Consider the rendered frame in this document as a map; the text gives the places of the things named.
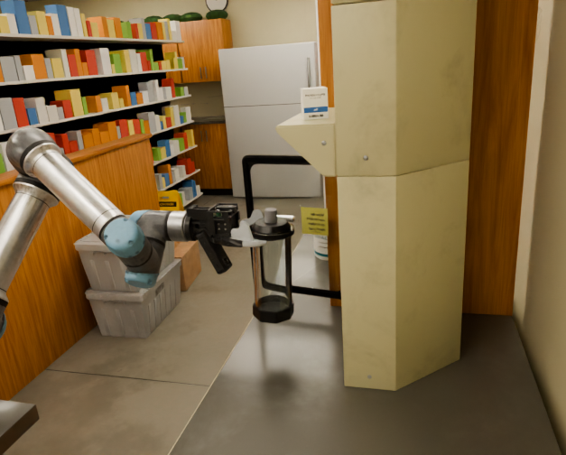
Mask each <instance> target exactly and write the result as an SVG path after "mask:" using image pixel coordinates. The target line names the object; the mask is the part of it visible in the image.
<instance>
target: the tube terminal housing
mask: <svg viewBox="0 0 566 455"><path fill-rule="evenodd" d="M477 1H478V0H384V1H375V2H365V3H356V4H347V5H333V6H332V7H331V29H332V54H333V79H334V104H335V129H336V155H337V175H338V177H337V183H338V208H339V257H340V282H341V308H342V333H343V358H344V384H345V386H354V387H363V388H373V389H382V390H392V391H396V390H398V389H400V388H402V387H404V386H406V385H409V384H410V383H412V382H414V381H416V380H418V379H421V378H423V377H425V376H427V375H429V374H431V373H433V372H435V371H437V370H439V369H441V368H443V367H445V366H447V365H449V364H451V363H453V362H455V361H457V360H459V355H460V336H461V318H462V299H463V281H464V262H465V243H466V225H467V206H468V187H469V150H470V131H471V113H472V94H473V76H474V57H475V39H476V20H477Z"/></svg>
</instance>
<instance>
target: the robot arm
mask: <svg viewBox="0 0 566 455"><path fill-rule="evenodd" d="M5 151H6V156H7V158H8V161H9V162H10V164H12V165H13V167H14V168H15V169H16V170H17V171H18V172H19V173H18V175H17V177H16V179H15V181H14V183H13V188H14V191H15V194H14V197H13V199H12V200H11V202H10V204H9V206H8V208H7V210H6V211H5V213H4V215H3V217H2V219H1V220H0V338H2V336H3V335H4V333H5V329H6V324H7V320H6V319H5V314H4V312H5V309H6V306H7V304H8V303H9V301H8V298H7V296H6V292H7V290H8V288H9V286H10V284H11V282H12V280H13V279H14V276H15V274H16V272H17V270H18V268H19V266H20V264H21V262H22V261H23V258H24V256H25V254H26V252H27V250H28V248H29V246H30V244H31V243H32V241H33V239H34V237H35V235H36V233H37V231H38V229H39V227H40V225H41V223H42V221H43V219H44V217H45V215H46V213H47V211H48V209H49V208H51V207H54V206H57V205H58V204H59V202H60V201H61V202H62V203H63V204H64V205H65V206H66V207H67V208H68V209H69V210H70V211H71V212H73V213H74V214H75V215H76V216H77V217H78V218H79V219H80V220H81V221H82V222H83V223H84V224H85V225H86V226H87V227H88V228H89V229H90V230H91V231H92V232H93V233H94V234H95V235H96V236H97V237H98V238H99V239H100V240H101V241H102V242H103V243H104V244H105V245H106V246H107V247H108V249H109V250H110V251H111V252H112V253H113V254H115V255H116V256H117V257H118V258H119V259H120V260H121V261H122V263H123V264H124V265H125V266H126V267H127V268H126V270H125V282H126V283H128V284H130V285H132V286H134V287H139V288H153V287H154V286H155V285H156V281H157V278H158V275H159V274H160V273H159V272H160V268H161V263H162V257H163V253H164V249H165V245H166V241H178V242H189V241H197V240H199V242H200V244H201V246H202V247H203V249H204V251H205V253H206V254H207V256H208V258H209V260H210V262H211V263H212V265H213V266H214V268H215V270H216V272H217V273H218V274H223V273H224V272H226V271H227V270H228V269H229V268H230V267H231V266H232V263H231V261H230V260H229V258H228V256H227V254H226V252H225V250H224V248H223V247H222V246H232V247H253V246H263V245H265V244H266V243H267V241H264V240H258V239H254V238H253V235H252V232H251V229H250V227H249V226H250V225H252V224H254V223H255V222H256V221H257V220H258V219H260V218H263V217H264V216H263V213H262V211H261V210H260V209H255V210H253V212H252V215H251V217H250V218H246V219H242V220H241V221H240V226H239V224H238V221H239V220H240V214H239V211H238V205H237V203H217V204H216V205H213V206H212V207H198V205H191V206H190V207H189V208H186V210H187V211H175V210H174V211H171V210H153V209H148V210H137V211H135V212H134V213H133V214H132V215H131V216H130V218H127V217H126V215H124V214H123V213H122V212H121V211H120V210H119V209H118V208H117V207H116V206H115V205H114V204H113V203H112V202H111V201H110V200H108V199H107V198H106V197H105V196H104V195H103V194H102V193H101V192H100V191H99V190H98V189H97V188H96V187H95V186H93V185H92V184H91V183H90V182H89V181H88V180H87V179H86V178H85V177H84V176H83V175H82V174H81V173H80V172H78V171H77V170H76V169H75V167H74V165H73V163H72V161H71V160H70V159H69V158H68V157H67V156H66V155H65V153H64V152H63V151H62V150H61V149H60V148H59V146H58V145H57V144H56V143H55V141H54V140H53V139H52V138H51V136H50V135H48V134H47V133H45V132H44V131H42V130H41V129H38V128H33V127H26V128H22V129H19V130H18V131H16V132H14V133H13V134H12V135H11V136H10V137H9V139H8V141H7V143H6V148H5ZM226 205H233V206H226ZM215 207H216V208H215Z"/></svg>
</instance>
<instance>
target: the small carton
mask: <svg viewBox="0 0 566 455"><path fill-rule="evenodd" d="M300 90H301V106H302V119H303V120H312V119H324V118H329V108H328V88H326V87H315V88H300Z"/></svg>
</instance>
